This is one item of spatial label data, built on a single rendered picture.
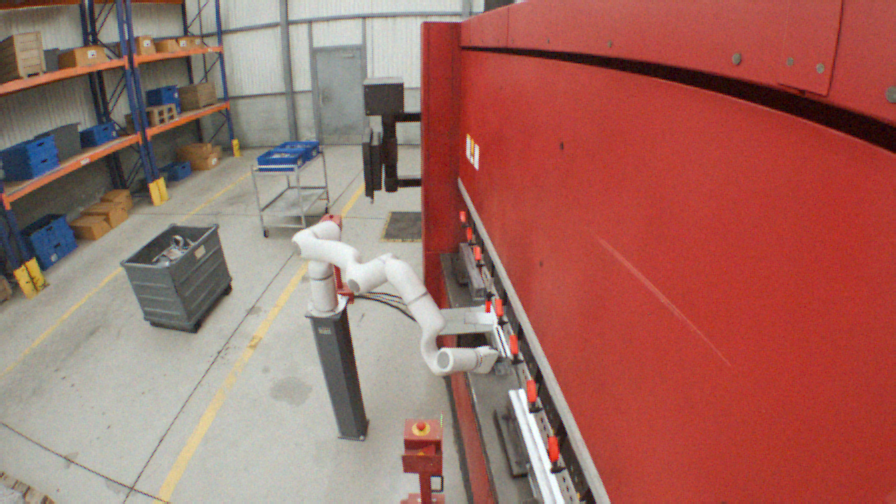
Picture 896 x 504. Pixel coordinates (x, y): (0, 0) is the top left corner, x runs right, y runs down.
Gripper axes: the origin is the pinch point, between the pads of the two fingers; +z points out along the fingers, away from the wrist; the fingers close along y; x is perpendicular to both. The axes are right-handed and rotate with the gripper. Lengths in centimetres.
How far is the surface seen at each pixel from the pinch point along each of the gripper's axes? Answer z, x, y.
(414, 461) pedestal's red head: -26, -6, -45
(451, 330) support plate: -0.7, 27.4, -3.5
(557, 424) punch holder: -37, -48, 12
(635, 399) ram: -63, -66, 37
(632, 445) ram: -61, -70, 29
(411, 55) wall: 281, 663, 260
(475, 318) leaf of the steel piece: 11.3, 27.5, 3.7
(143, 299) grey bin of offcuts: -102, 265, -143
